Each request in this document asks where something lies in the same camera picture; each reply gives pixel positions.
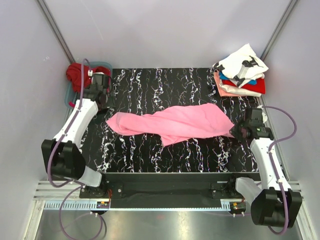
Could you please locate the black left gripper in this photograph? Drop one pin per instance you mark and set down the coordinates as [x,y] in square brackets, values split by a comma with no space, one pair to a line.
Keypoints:
[109,91]

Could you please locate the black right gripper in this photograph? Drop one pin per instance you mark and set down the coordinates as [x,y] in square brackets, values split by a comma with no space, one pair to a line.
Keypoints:
[234,131]

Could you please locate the pink t-shirt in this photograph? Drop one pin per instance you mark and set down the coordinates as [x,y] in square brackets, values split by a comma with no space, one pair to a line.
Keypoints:
[175,124]

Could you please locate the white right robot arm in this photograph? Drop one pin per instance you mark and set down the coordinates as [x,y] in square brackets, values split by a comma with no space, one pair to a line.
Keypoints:
[273,203]

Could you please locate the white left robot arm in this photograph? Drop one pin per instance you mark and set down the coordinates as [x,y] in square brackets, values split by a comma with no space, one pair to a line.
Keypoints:
[61,155]

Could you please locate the blue-grey plastic basket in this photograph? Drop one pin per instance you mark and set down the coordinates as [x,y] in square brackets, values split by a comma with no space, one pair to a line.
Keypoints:
[70,96]

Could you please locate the dark red t-shirt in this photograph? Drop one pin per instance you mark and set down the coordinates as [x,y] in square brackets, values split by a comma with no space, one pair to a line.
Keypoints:
[74,75]

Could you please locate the black marble pattern mat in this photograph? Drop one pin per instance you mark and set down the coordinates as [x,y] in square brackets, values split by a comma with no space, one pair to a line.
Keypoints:
[148,90]

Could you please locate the red folded t-shirt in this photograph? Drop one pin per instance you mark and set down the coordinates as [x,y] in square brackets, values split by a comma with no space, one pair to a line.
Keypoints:
[259,87]

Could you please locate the blue folded t-shirt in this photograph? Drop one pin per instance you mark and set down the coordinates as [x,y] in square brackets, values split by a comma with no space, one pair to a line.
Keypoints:
[253,82]

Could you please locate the white printed folded t-shirt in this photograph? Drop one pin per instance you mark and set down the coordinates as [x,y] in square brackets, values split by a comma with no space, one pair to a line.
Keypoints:
[242,66]

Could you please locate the right controller board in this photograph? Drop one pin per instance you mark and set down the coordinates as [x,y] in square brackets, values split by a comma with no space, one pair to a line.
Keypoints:
[239,206]

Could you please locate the controller board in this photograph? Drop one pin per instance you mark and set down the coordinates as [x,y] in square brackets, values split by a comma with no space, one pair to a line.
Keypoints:
[239,206]
[104,204]

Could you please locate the left controller board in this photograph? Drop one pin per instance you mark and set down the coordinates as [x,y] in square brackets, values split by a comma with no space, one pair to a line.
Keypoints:
[104,204]

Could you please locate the aluminium frame rail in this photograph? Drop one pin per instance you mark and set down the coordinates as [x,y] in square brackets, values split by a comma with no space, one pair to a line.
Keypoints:
[45,191]

